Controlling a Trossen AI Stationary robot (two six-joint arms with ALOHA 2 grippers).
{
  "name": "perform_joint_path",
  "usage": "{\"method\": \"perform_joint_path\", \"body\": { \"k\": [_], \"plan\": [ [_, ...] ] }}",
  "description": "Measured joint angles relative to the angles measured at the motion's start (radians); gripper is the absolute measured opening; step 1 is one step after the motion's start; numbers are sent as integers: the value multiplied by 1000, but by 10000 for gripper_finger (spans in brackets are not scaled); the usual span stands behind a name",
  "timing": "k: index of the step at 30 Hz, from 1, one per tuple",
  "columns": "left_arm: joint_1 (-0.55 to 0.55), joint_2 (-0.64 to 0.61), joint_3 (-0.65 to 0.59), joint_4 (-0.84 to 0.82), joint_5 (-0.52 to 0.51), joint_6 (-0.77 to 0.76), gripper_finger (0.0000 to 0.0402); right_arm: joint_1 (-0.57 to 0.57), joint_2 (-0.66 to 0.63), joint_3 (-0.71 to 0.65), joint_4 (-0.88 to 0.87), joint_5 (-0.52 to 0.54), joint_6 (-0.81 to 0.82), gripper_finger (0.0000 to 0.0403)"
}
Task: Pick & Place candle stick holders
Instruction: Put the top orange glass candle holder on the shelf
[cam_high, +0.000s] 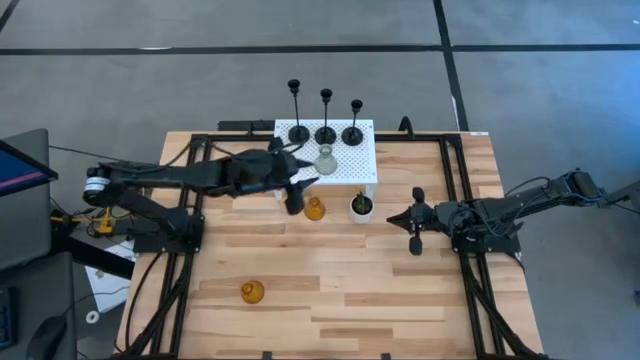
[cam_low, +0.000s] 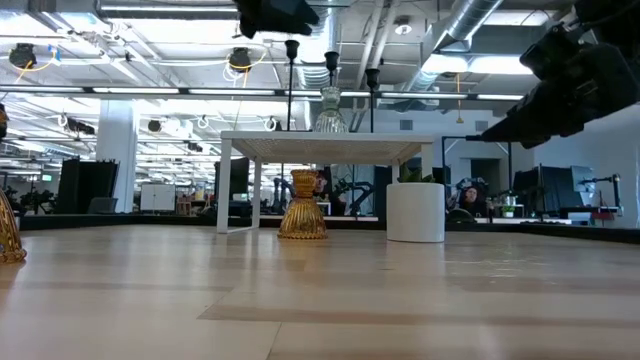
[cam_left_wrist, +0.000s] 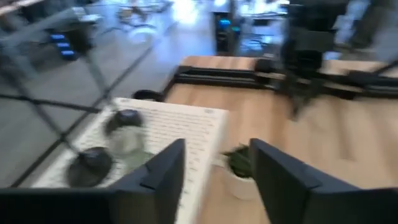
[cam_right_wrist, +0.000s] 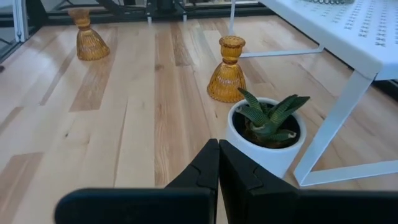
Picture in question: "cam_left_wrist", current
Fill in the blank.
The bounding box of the black cabinet with blue lights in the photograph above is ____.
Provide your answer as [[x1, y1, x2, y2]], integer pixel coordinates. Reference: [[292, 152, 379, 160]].
[[46, 27, 94, 62]]

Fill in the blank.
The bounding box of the medium black candlestick holder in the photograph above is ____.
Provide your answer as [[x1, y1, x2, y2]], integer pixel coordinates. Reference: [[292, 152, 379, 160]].
[[6, 71, 114, 189]]

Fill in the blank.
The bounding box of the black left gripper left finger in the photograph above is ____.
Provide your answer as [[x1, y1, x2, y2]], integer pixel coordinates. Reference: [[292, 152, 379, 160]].
[[0, 138, 187, 224]]

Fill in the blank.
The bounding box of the white perforated metal shelf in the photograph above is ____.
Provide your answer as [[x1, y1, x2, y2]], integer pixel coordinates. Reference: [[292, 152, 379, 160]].
[[30, 98, 231, 224]]

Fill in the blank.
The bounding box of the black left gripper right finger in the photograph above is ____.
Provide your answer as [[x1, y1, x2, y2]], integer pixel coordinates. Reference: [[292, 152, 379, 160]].
[[249, 138, 398, 224]]

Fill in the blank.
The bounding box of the white pot with green plant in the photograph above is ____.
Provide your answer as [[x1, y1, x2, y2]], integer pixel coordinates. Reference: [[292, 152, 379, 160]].
[[214, 143, 265, 202]]

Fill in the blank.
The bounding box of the black computer tower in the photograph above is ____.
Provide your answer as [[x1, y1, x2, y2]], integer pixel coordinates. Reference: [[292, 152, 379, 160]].
[[213, 11, 242, 55]]

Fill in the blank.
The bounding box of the clear ribbed glass candle holder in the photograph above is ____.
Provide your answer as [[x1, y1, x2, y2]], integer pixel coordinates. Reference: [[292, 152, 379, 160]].
[[107, 126, 153, 170]]

